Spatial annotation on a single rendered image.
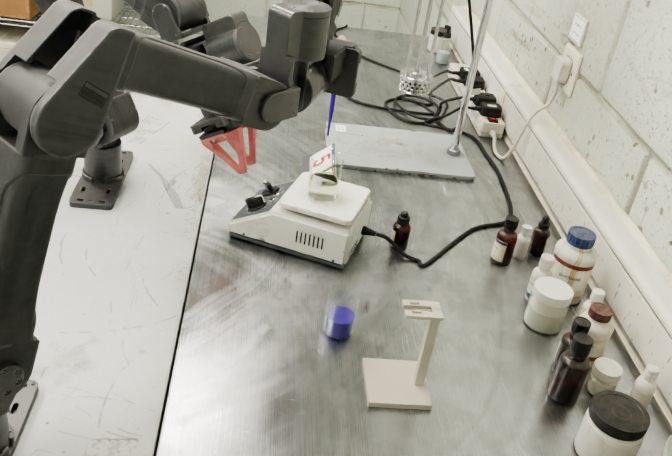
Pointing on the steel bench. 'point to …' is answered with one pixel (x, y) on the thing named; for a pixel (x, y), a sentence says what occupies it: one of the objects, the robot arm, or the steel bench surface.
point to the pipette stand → (383, 388)
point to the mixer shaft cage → (410, 78)
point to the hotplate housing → (304, 234)
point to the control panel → (265, 200)
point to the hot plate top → (353, 200)
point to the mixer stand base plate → (398, 151)
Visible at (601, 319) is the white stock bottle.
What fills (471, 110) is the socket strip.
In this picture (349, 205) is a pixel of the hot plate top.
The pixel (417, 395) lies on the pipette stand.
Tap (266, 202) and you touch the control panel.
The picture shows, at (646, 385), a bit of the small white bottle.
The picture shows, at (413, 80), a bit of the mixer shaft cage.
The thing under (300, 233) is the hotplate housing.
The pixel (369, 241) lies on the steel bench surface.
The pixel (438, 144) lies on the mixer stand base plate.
